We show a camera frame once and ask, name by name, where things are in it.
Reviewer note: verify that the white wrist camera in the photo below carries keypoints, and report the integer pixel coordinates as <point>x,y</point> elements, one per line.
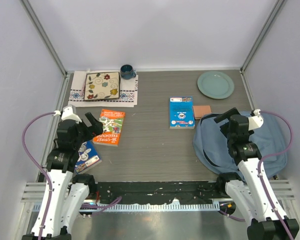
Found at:
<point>68,113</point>
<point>255,120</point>

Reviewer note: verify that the dark blue ceramic mug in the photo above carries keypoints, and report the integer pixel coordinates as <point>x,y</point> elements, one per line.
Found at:
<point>127,72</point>

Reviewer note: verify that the white slotted cable duct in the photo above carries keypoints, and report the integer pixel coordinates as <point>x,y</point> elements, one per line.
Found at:
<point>175,206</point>

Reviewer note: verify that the floral square tile plate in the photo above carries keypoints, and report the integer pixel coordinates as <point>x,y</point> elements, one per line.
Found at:
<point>102,86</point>

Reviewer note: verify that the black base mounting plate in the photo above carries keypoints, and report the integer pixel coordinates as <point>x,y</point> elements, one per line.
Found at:
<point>157,192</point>

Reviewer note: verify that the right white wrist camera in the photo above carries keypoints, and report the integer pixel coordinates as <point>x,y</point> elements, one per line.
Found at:
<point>255,120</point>

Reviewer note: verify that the white patterned cloth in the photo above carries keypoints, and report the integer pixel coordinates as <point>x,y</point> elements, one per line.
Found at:
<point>128,94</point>

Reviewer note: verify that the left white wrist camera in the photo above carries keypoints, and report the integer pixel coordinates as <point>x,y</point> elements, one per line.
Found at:
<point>68,113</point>

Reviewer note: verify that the blue cartoon book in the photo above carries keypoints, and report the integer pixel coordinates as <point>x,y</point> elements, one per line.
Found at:
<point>88,157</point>

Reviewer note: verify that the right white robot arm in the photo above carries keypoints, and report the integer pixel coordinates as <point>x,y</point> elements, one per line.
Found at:
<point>252,195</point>

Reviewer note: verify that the blue paperback book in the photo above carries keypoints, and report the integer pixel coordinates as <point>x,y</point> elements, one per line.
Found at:
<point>181,115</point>

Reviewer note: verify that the blue fabric backpack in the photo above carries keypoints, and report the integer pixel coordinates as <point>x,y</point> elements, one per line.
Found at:
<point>210,145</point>

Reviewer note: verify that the orange treehouse book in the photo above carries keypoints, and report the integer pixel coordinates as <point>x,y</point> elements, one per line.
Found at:
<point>112,127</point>

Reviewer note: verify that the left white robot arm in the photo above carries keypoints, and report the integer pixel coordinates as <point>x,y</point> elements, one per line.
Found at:
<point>64,192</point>

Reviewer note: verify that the teal round plate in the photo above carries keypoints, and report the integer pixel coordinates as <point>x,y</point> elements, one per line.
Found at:
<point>216,85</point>

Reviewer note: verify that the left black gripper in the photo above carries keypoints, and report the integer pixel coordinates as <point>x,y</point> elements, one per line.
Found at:
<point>94,130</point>

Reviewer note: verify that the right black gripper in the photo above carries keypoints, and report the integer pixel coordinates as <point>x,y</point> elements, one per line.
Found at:
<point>223,116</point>

